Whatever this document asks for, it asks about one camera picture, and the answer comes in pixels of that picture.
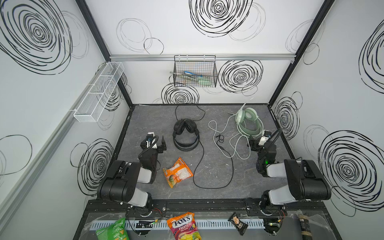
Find black gaming headphones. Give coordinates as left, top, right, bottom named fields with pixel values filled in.
left=173, top=119, right=200, bottom=152

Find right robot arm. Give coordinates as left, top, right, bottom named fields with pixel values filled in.
left=248, top=129, right=332, bottom=211

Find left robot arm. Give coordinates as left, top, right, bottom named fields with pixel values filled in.
left=97, top=132, right=167, bottom=211

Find mint green headphones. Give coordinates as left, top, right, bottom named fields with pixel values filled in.
left=235, top=108, right=264, bottom=138

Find orange snack bag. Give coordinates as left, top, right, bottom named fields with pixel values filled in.
left=163, top=158, right=194, bottom=189

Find small dark snack packet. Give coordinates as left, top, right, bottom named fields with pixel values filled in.
left=228, top=212, right=249, bottom=236

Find blue tool in basket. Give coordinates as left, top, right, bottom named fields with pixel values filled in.
left=184, top=71, right=202, bottom=78

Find Fox's fruits candy bag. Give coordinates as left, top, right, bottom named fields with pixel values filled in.
left=167, top=212, right=202, bottom=240

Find green brush in basket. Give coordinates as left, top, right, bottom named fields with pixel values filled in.
left=170, top=72, right=212, bottom=87

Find green snack bag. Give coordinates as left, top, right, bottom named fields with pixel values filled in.
left=96, top=218, right=129, bottom=240

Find dark cylindrical roll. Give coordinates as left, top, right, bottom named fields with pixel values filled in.
left=298, top=214, right=313, bottom=240

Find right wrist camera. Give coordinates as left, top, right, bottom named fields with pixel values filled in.
left=259, top=136, right=270, bottom=146

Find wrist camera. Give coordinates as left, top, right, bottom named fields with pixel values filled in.
left=146, top=132, right=155, bottom=143
left=259, top=136, right=270, bottom=146

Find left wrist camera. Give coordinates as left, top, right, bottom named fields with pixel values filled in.
left=146, top=132, right=155, bottom=143

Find mint green headphone cable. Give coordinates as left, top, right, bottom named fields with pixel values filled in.
left=208, top=103, right=265, bottom=161

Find white mesh wall shelf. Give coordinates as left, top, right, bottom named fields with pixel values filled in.
left=74, top=62, right=124, bottom=123

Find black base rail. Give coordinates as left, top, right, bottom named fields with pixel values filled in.
left=83, top=198, right=325, bottom=218

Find white slotted cable duct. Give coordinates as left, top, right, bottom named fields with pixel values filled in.
left=88, top=218, right=266, bottom=231

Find black wire wall basket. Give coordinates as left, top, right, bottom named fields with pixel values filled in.
left=171, top=55, right=218, bottom=88

